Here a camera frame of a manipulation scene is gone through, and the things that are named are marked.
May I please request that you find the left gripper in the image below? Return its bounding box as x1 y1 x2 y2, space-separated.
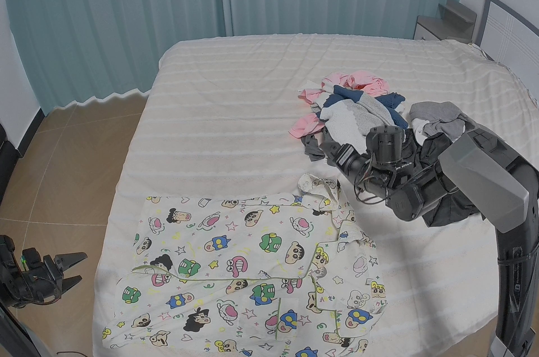
29 252 88 299

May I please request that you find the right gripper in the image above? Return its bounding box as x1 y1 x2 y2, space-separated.
319 140 374 184

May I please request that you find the white printed pyjama top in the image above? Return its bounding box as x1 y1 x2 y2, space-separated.
101 172 388 357

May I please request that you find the pile of clothes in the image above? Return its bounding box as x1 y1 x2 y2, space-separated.
288 70 409 162

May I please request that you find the bed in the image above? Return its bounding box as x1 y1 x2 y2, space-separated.
90 0 539 357

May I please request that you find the black garment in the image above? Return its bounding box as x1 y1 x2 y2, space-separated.
406 132 485 227

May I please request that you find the grey garment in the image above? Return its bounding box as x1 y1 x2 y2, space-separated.
409 100 478 145

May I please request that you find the black sofa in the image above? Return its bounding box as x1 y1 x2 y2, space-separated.
0 123 22 198

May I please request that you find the grey bedside table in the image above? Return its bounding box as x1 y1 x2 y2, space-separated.
414 0 477 44

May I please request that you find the black cable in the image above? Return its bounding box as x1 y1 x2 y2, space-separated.
353 174 390 205

